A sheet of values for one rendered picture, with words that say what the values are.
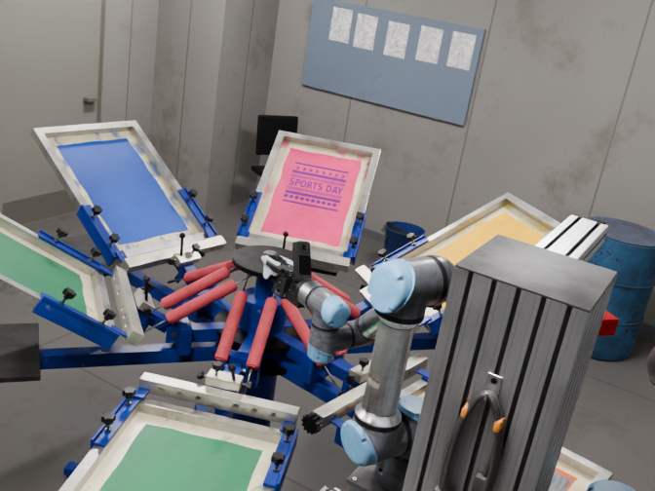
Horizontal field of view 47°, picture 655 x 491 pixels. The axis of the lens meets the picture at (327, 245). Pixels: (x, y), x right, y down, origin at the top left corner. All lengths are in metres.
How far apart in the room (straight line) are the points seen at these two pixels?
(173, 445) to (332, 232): 1.66
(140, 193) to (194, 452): 1.62
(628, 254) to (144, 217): 3.50
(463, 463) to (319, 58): 6.19
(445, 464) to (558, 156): 5.30
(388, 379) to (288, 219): 2.21
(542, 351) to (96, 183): 2.72
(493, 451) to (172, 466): 1.30
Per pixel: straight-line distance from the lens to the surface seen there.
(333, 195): 4.02
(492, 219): 3.76
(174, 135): 7.53
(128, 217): 3.66
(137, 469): 2.50
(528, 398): 1.43
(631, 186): 6.58
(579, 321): 1.35
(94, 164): 3.82
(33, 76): 6.61
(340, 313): 1.95
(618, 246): 5.77
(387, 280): 1.68
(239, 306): 2.97
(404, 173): 7.16
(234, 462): 2.55
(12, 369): 3.00
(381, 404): 1.83
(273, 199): 4.00
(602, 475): 2.89
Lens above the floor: 2.51
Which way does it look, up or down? 21 degrees down
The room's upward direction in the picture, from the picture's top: 9 degrees clockwise
